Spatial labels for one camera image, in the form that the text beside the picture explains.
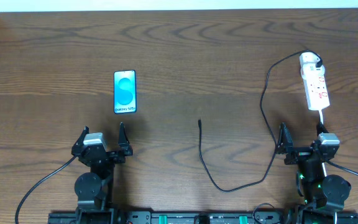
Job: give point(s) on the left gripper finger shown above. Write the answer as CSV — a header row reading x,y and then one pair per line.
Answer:
x,y
79,141
123,141

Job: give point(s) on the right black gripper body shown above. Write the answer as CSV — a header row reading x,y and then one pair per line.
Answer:
x,y
303,154

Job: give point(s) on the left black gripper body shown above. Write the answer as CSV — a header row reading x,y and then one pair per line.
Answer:
x,y
103,154

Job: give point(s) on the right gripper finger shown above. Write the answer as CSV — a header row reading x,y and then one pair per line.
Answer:
x,y
320,128
285,141

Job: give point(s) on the blue Samsung Galaxy smartphone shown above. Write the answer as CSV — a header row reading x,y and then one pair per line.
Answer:
x,y
125,94

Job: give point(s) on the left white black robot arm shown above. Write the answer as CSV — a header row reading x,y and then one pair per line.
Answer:
x,y
93,188

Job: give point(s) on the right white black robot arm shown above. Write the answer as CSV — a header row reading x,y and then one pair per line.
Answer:
x,y
324,194

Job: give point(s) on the white USB charger plug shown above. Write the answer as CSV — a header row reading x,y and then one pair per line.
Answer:
x,y
311,65

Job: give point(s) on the white power strip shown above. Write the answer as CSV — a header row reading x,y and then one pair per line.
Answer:
x,y
316,93

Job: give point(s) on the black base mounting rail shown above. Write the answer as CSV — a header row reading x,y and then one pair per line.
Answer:
x,y
145,217

